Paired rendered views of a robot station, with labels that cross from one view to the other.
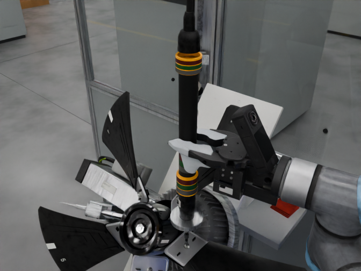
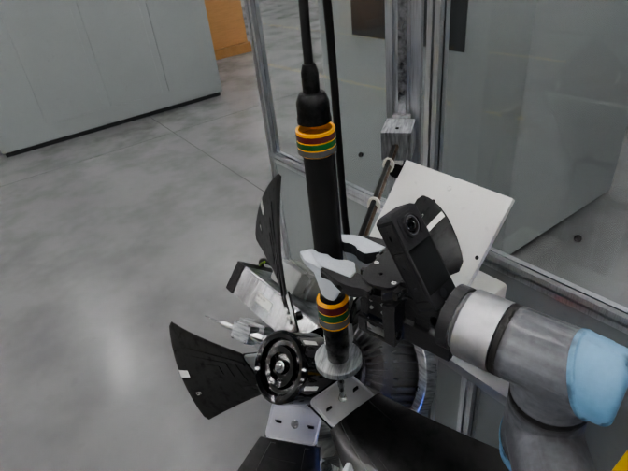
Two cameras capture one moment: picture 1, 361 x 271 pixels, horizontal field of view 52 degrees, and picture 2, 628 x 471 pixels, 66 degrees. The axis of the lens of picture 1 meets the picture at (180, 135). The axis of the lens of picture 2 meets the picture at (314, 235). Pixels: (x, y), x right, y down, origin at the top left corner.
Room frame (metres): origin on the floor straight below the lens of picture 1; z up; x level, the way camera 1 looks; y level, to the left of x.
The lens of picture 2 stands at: (0.08, -0.13, 1.83)
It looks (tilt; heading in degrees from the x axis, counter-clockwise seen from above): 33 degrees down; 16
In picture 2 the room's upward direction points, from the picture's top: 7 degrees counter-clockwise
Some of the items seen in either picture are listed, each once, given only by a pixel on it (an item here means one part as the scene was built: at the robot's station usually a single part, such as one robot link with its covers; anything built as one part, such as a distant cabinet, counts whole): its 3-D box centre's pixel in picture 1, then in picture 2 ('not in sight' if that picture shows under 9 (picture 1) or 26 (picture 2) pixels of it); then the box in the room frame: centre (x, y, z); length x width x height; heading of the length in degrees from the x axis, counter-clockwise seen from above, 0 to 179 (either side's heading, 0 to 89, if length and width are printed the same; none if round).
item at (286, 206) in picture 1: (284, 206); not in sight; (1.04, -0.40, 0.87); 0.08 x 0.08 x 0.02; 44
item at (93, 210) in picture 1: (95, 211); (244, 332); (0.79, 0.25, 1.08); 0.07 x 0.04 x 0.06; 61
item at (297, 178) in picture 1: (297, 180); (481, 325); (0.47, -0.19, 1.46); 0.08 x 0.05 x 0.08; 151
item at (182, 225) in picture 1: (187, 199); (337, 333); (0.58, -0.01, 1.32); 0.09 x 0.07 x 0.10; 176
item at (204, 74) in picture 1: (198, 68); (398, 137); (1.19, -0.06, 1.36); 0.10 x 0.07 x 0.08; 176
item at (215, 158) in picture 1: (214, 156); (357, 278); (0.52, -0.06, 1.48); 0.09 x 0.05 x 0.02; 69
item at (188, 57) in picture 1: (188, 63); (316, 140); (0.57, -0.01, 1.62); 0.04 x 0.04 x 0.03
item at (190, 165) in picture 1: (189, 158); (327, 279); (0.54, -0.02, 1.45); 0.09 x 0.03 x 0.06; 69
